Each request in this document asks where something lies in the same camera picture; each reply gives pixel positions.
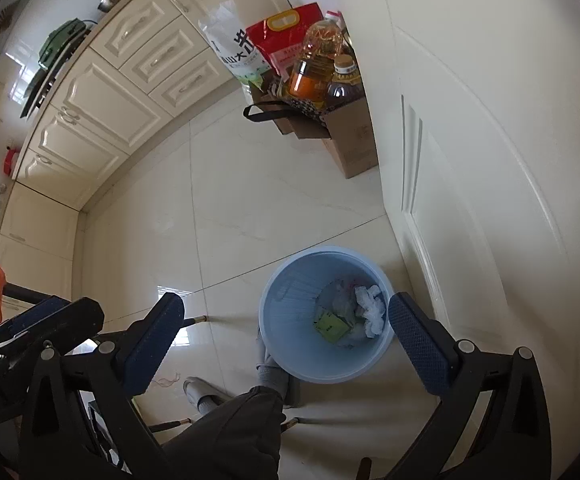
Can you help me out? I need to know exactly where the green electric pot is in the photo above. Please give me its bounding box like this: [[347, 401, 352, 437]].
[[37, 17, 93, 72]]

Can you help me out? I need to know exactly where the person's grey shoe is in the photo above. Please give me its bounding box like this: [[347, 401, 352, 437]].
[[255, 327, 301, 408], [184, 377, 231, 413]]

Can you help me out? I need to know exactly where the white plastic bag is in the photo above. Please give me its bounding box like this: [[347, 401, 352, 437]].
[[354, 284, 387, 338]]

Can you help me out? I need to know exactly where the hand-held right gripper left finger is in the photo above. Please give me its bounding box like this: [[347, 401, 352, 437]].
[[18, 291, 187, 480]]

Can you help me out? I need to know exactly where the small dark oil bottle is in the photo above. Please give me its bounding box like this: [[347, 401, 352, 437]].
[[326, 55, 361, 101]]

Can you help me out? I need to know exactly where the cream base cabinet run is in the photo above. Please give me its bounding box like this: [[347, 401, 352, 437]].
[[0, 0, 271, 311]]

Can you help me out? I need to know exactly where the black gas stove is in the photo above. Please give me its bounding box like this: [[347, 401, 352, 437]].
[[18, 60, 70, 120]]

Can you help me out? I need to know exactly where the person's dark trousers leg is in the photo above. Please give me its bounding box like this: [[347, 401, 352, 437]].
[[162, 387, 285, 480]]

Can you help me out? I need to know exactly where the white door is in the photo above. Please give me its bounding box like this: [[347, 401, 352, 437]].
[[372, 0, 580, 480]]

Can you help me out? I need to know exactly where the white rice bag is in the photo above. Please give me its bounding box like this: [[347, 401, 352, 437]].
[[199, 2, 265, 86]]

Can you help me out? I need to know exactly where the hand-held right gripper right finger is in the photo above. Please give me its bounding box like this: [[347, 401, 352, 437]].
[[387, 291, 553, 480]]

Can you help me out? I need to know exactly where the red rice bag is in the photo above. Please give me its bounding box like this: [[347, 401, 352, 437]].
[[246, 2, 323, 81]]

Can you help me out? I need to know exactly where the beige kitchen countertop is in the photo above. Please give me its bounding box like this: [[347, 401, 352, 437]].
[[12, 0, 181, 181]]

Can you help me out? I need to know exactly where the large cooking oil bottle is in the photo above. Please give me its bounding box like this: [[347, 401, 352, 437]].
[[287, 17, 351, 103]]

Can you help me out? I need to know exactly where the green white milk carton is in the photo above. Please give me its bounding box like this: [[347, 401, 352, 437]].
[[312, 310, 351, 343]]

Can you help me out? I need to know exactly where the blue plastic trash bin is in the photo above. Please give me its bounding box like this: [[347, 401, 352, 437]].
[[259, 246, 397, 385]]

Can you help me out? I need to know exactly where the brown cardboard box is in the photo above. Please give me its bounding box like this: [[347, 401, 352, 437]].
[[290, 92, 379, 180]]

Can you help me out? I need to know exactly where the cream cabinet drawer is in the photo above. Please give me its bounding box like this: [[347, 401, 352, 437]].
[[90, 0, 179, 60], [147, 47, 235, 111], [118, 15, 211, 83]]

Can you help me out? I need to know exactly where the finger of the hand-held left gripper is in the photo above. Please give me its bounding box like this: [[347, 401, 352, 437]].
[[8, 296, 73, 337], [0, 297, 106, 368]]

